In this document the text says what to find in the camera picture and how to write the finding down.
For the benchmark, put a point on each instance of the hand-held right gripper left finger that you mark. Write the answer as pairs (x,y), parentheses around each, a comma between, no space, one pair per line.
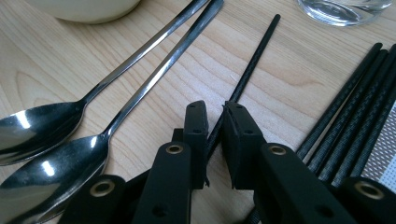
(199,149)

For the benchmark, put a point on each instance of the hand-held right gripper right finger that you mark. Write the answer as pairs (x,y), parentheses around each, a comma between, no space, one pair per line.
(243,149)

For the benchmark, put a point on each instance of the slim black chopstick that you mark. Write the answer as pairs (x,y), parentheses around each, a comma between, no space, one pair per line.
(252,62)

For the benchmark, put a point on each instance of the bundle of black chopsticks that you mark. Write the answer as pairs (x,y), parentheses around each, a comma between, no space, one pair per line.
(348,124)

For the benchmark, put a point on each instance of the grey white striped placemat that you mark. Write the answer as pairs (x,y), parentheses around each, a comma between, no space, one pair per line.
(386,149)

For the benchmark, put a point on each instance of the steel spoon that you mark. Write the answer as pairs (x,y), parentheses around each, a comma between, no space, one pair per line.
(37,127)
(46,177)

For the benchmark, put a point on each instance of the clear glass cup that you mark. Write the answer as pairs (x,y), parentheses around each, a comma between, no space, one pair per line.
(342,14)

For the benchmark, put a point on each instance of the cream bowl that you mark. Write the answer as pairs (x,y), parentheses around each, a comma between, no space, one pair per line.
(84,11)

